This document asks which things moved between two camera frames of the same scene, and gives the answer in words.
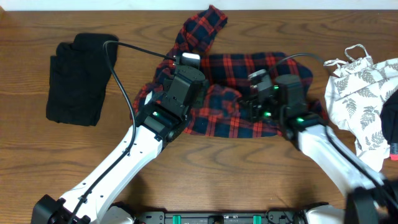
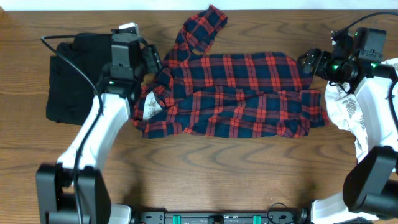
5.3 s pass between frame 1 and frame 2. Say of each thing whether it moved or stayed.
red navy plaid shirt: stayed
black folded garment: stayed
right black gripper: moved
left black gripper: moved
